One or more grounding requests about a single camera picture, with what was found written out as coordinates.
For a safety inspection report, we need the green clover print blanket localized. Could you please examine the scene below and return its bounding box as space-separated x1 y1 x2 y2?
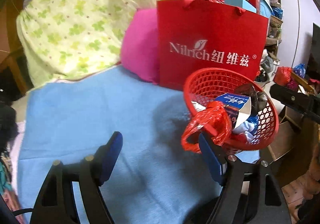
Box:
16 0 208 87

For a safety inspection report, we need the red paper shopping bag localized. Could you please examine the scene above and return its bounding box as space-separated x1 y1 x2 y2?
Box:
156 0 270 90

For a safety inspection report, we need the wooden cabinet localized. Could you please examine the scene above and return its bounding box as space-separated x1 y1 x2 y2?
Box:
0 46 30 94

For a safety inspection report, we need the black screen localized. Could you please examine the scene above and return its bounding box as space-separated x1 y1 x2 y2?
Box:
306 22 320 82

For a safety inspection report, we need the black cable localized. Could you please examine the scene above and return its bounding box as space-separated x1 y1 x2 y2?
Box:
10 208 34 217

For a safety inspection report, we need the cardboard box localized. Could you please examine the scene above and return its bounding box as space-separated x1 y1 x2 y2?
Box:
267 106 305 164

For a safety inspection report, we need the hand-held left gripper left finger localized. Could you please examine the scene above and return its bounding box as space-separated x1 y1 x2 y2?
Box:
29 131 123 224

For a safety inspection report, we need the woven basket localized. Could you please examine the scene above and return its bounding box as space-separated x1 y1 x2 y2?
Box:
269 15 283 28

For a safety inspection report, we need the blue toothpaste box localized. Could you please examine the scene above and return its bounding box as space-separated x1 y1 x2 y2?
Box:
215 92 252 129

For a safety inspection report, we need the red plastic mesh basket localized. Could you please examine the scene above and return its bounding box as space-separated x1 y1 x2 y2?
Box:
183 67 280 154

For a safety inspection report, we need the pink pillow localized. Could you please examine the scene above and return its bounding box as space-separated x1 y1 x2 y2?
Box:
120 9 160 84

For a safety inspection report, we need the light blue storage box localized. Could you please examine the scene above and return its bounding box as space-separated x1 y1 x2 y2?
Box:
222 0 272 18

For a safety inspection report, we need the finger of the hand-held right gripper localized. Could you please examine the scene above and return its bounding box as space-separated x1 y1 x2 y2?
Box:
269 84 320 124

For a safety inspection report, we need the blue plastic bag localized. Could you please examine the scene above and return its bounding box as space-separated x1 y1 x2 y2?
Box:
234 116 259 144
292 63 306 78

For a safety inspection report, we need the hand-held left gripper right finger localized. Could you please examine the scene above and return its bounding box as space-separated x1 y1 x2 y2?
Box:
198 133 292 224

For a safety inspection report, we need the blue blanket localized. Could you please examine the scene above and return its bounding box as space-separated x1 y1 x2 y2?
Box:
17 65 260 224

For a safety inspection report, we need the blue plastic bag on shelf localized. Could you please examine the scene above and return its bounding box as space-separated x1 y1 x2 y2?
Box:
292 63 306 78

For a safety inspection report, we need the red plastic bag on shelf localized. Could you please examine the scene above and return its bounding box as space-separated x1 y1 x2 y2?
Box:
274 66 293 85

